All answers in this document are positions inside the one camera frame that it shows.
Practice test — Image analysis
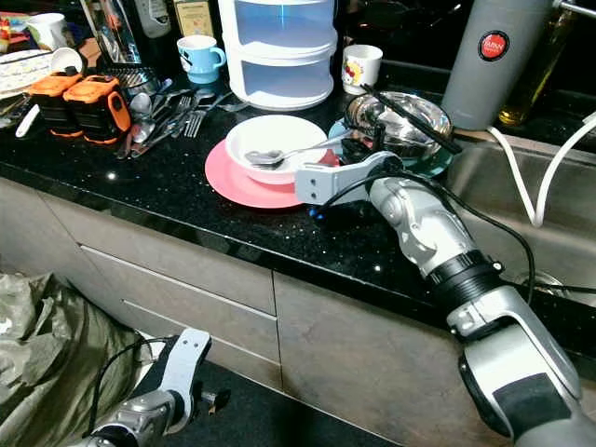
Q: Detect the white bowl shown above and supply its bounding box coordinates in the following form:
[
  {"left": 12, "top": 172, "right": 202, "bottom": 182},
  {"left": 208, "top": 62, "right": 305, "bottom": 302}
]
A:
[{"left": 225, "top": 115, "right": 330, "bottom": 185}]

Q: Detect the steel bowl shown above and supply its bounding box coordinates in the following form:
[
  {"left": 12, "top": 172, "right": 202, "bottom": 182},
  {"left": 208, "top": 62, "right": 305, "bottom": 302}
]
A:
[{"left": 343, "top": 90, "right": 455, "bottom": 159}]

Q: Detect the grey drawer front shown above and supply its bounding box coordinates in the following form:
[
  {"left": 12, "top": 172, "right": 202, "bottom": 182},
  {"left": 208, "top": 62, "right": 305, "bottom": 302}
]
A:
[
  {"left": 79, "top": 245, "right": 276, "bottom": 364},
  {"left": 42, "top": 191, "right": 278, "bottom": 318},
  {"left": 116, "top": 298, "right": 285, "bottom": 392}
]

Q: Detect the teal plate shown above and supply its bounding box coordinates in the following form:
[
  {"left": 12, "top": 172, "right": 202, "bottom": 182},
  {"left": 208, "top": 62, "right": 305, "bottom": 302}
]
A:
[{"left": 328, "top": 116, "right": 455, "bottom": 178}]

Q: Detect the white cartoon mug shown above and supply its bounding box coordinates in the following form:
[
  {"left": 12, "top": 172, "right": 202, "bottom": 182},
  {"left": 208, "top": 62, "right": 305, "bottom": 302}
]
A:
[{"left": 342, "top": 44, "right": 385, "bottom": 96}]

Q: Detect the silver spoon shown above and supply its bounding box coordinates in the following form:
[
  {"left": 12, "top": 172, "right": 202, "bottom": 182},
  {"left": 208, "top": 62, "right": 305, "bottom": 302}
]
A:
[
  {"left": 129, "top": 91, "right": 157, "bottom": 145},
  {"left": 244, "top": 130, "right": 355, "bottom": 170}
]

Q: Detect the white plastic drawer tower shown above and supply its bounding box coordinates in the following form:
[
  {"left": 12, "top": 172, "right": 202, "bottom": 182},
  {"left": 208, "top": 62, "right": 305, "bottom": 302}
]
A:
[{"left": 219, "top": 0, "right": 339, "bottom": 113}]

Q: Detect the steel sink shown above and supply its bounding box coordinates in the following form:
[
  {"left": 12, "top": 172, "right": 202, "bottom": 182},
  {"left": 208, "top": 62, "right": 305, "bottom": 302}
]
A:
[{"left": 442, "top": 130, "right": 596, "bottom": 318}]

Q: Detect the pink plate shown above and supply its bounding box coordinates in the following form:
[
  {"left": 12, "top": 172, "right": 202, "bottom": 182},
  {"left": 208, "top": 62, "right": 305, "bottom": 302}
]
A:
[{"left": 205, "top": 138, "right": 341, "bottom": 210}]

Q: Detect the grey flask with red badge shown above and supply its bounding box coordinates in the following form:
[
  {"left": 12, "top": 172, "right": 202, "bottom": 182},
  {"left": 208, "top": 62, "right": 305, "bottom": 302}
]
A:
[{"left": 440, "top": 0, "right": 560, "bottom": 131}]

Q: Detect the olive plastic bag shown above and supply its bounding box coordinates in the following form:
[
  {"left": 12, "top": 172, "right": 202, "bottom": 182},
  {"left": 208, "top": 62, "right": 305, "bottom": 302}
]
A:
[{"left": 0, "top": 272, "right": 150, "bottom": 447}]

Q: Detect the grey cabinet door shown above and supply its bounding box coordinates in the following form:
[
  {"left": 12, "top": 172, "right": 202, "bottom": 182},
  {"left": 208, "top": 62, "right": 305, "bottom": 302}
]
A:
[
  {"left": 0, "top": 172, "right": 122, "bottom": 327},
  {"left": 270, "top": 270, "right": 513, "bottom": 447}
]

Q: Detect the silver fork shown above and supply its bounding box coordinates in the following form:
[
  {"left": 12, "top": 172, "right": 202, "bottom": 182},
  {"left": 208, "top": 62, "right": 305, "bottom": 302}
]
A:
[{"left": 184, "top": 91, "right": 229, "bottom": 139}]

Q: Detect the yellow oil bottle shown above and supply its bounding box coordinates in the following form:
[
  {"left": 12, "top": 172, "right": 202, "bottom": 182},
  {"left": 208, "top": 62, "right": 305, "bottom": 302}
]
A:
[{"left": 498, "top": 9, "right": 576, "bottom": 128}]

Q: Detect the blue mug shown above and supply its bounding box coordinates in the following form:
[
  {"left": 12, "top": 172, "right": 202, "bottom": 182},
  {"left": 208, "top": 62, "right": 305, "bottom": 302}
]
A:
[{"left": 177, "top": 35, "right": 228, "bottom": 87}]

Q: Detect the yellow box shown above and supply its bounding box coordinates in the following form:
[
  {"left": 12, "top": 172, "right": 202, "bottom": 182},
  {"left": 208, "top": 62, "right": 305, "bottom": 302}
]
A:
[{"left": 170, "top": 0, "right": 217, "bottom": 40}]

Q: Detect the steel sink strainer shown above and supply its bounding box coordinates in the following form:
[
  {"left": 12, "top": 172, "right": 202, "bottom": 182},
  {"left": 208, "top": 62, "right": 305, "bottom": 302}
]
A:
[{"left": 512, "top": 270, "right": 569, "bottom": 301}]

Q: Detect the patterned white plate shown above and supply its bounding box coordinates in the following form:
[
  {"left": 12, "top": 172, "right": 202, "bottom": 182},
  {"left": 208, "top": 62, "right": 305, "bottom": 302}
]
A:
[{"left": 0, "top": 47, "right": 85, "bottom": 99}]

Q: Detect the colourful snack packet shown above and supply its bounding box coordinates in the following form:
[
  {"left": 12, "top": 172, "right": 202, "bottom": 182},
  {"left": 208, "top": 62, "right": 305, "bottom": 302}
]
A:
[{"left": 0, "top": 11, "right": 31, "bottom": 55}]

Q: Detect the orange black device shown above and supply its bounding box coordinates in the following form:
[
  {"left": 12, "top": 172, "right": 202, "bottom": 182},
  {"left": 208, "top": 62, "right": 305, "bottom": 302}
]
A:
[
  {"left": 63, "top": 76, "right": 133, "bottom": 145},
  {"left": 30, "top": 73, "right": 89, "bottom": 139}
]

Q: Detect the glass pitcher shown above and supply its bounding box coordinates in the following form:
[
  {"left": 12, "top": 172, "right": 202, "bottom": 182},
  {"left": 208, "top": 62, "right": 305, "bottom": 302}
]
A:
[{"left": 81, "top": 0, "right": 142, "bottom": 66}]

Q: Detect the white mug with green print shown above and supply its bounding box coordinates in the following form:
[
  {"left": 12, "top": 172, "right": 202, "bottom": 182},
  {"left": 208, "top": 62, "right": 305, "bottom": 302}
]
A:
[{"left": 26, "top": 13, "right": 77, "bottom": 53}]

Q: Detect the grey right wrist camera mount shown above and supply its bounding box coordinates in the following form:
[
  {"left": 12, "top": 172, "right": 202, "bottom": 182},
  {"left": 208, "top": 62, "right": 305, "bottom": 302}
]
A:
[{"left": 294, "top": 151, "right": 403, "bottom": 208}]

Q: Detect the white hose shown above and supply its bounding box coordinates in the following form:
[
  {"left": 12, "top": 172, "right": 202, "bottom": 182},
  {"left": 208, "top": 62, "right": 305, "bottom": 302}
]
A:
[{"left": 484, "top": 110, "right": 596, "bottom": 228}]

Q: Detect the white handled knife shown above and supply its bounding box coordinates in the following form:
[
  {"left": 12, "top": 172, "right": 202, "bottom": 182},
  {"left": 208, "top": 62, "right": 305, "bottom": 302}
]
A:
[{"left": 14, "top": 102, "right": 43, "bottom": 141}]

